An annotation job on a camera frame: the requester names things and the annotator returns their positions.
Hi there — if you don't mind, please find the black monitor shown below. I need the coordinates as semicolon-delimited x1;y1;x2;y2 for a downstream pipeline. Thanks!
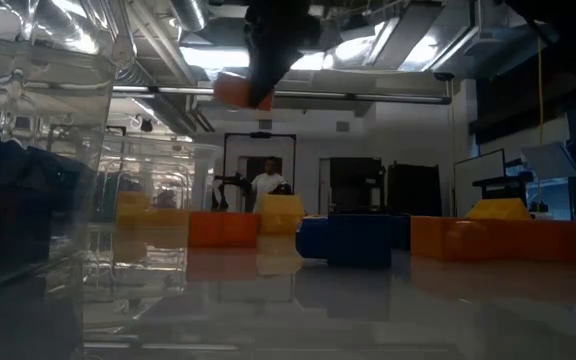
328;157;385;215

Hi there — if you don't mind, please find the translucent white table sheet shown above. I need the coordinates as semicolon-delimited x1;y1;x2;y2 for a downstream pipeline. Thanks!
0;219;576;360

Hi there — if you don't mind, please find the whiteboard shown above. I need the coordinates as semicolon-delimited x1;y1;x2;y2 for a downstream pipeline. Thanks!
453;148;508;202

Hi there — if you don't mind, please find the person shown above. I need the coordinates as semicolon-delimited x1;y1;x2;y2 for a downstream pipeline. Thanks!
250;156;289;214

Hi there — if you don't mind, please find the black cabinet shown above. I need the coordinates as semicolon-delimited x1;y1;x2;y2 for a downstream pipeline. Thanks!
387;162;443;217

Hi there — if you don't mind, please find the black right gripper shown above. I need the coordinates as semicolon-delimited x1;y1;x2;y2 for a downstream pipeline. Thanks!
245;0;322;109

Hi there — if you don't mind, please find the long ceiling light rail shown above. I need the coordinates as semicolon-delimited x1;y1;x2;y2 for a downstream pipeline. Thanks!
112;84;453;106

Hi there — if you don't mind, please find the clear plastic bin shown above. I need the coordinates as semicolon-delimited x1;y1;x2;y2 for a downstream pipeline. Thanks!
0;0;118;360
83;133;224;236

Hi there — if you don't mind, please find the orange toy block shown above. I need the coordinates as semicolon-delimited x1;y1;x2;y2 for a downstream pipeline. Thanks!
482;218;576;265
187;211;262;249
212;71;275;112
410;215;487;262

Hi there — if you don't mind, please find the tilted white panel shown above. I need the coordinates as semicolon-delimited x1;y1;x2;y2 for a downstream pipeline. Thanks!
520;141;576;181

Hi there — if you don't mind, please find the silver ventilation duct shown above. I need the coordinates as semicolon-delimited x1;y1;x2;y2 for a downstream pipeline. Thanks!
167;0;209;32

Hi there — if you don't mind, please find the dark desk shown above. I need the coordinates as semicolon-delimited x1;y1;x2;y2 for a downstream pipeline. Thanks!
471;172;535;202

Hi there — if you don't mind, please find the black gantry frame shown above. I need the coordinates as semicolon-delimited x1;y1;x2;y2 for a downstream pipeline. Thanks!
222;131;298;214

